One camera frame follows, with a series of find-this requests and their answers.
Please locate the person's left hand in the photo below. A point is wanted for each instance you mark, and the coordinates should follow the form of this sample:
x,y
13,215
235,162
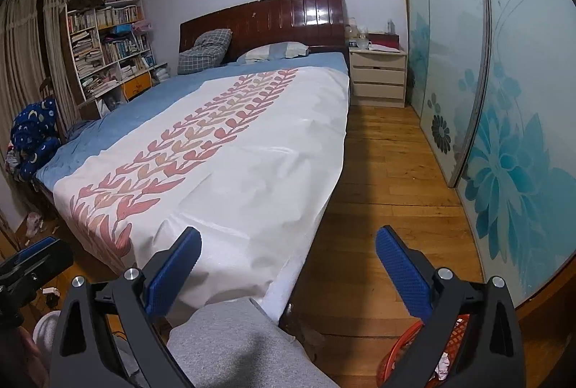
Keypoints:
x,y
31,356

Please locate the red box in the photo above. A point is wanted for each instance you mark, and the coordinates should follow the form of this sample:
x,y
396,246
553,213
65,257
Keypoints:
x,y
384,40

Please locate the glass wardrobe door dark flower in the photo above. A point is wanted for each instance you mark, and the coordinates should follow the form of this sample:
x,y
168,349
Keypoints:
x,y
450,55

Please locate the dark red wooden headboard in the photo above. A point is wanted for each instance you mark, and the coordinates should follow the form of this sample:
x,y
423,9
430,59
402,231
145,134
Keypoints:
x,y
270,19

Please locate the crumpled silver wrapper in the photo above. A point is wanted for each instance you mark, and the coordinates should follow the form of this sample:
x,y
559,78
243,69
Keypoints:
x,y
443,364

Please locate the grey plaid pillow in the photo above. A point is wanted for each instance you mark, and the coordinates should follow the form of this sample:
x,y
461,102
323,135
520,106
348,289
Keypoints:
x,y
202,50

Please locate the person's grey trouser leg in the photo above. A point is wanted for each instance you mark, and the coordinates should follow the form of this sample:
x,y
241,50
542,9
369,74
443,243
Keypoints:
x,y
243,347
45,329

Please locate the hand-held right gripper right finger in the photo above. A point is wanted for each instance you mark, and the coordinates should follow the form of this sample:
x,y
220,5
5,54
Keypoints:
x,y
405,275

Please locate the white quilt pink leaf print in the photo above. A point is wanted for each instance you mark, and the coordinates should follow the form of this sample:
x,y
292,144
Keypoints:
x,y
247,172

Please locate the clear bottle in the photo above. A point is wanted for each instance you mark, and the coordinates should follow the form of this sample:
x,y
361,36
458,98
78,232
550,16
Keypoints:
x,y
391,26

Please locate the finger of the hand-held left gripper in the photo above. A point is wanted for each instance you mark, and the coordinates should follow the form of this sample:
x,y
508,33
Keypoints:
x,y
38,247

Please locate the beige nightstand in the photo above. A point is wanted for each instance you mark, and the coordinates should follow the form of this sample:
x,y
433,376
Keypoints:
x,y
378,77

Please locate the red plastic mesh basket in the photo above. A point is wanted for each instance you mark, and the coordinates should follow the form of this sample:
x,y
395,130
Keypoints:
x,y
400,352

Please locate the blue star print cloth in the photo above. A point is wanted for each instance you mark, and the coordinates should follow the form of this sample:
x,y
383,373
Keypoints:
x,y
31,131

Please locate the pale glass wardrobe door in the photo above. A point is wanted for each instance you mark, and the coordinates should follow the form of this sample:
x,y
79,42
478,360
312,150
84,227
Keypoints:
x,y
411,10

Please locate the white bookshelf with books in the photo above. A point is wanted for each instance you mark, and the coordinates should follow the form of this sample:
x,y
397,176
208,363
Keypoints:
x,y
103,41

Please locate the blue and white pillow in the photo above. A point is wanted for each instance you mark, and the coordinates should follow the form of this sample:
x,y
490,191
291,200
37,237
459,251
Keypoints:
x,y
274,50

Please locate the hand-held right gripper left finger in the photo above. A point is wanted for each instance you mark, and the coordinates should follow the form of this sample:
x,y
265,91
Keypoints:
x,y
173,275

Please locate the pink crumpled bag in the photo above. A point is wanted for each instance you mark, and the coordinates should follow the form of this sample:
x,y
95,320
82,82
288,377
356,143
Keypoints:
x,y
33,222

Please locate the wooden wardrobe frame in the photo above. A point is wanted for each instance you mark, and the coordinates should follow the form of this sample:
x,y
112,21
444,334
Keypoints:
x,y
549,293

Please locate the beige curtain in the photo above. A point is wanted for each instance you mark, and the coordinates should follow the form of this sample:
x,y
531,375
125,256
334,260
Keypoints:
x,y
27,55

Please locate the glass wardrobe door blue flower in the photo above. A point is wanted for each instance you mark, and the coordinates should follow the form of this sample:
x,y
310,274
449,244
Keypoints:
x,y
517,145

